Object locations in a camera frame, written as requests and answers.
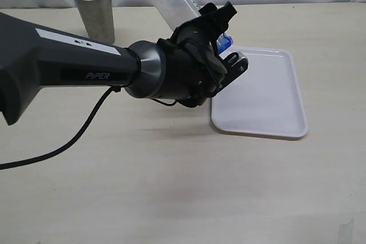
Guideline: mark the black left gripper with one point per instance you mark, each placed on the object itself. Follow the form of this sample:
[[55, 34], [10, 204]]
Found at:
[[194, 70]]

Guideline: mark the blue plastic snap lid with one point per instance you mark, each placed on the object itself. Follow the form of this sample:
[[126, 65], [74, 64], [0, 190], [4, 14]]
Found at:
[[224, 42]]

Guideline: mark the clear plastic tall container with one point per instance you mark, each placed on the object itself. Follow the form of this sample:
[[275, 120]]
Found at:
[[176, 12]]

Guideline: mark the stainless steel cup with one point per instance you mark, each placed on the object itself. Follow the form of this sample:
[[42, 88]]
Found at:
[[97, 17]]

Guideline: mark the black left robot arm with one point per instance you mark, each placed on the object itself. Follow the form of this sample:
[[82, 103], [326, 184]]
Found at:
[[34, 57]]

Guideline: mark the white rectangular tray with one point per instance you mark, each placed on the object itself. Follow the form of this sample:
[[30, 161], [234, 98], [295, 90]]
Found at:
[[265, 101]]

